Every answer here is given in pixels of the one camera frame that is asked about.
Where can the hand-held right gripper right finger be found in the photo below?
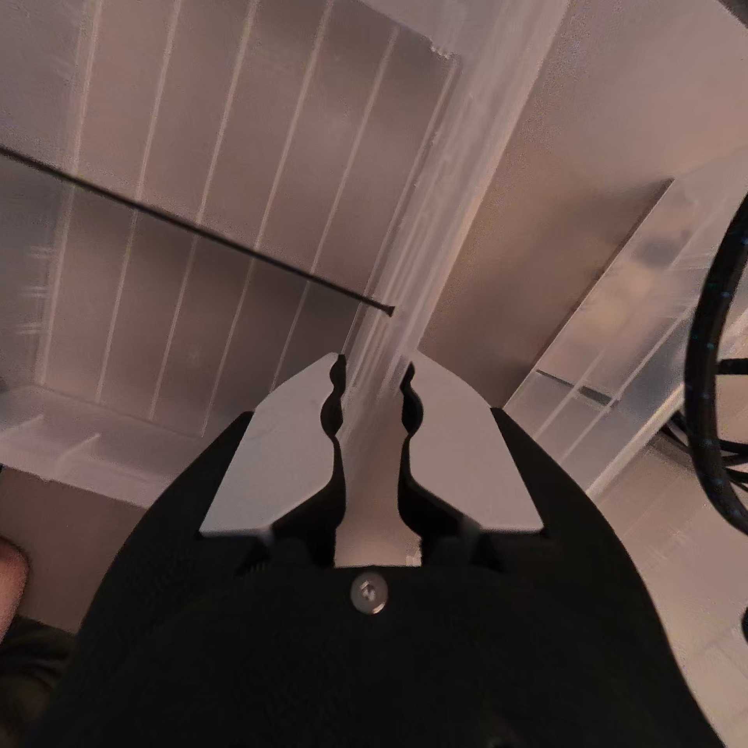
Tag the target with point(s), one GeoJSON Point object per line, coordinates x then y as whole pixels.
{"type": "Point", "coordinates": [467, 467]}

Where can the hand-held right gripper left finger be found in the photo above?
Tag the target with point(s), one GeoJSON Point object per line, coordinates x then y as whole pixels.
{"type": "Point", "coordinates": [274, 467]}

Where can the clear plastic bin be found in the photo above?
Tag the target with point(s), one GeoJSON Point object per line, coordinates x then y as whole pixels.
{"type": "Point", "coordinates": [613, 362]}
{"type": "Point", "coordinates": [175, 292]}

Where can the person's left forearm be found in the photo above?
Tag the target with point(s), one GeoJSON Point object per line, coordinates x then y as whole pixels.
{"type": "Point", "coordinates": [11, 584]}

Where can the black bin divider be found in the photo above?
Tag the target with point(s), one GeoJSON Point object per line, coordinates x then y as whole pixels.
{"type": "Point", "coordinates": [198, 230]}

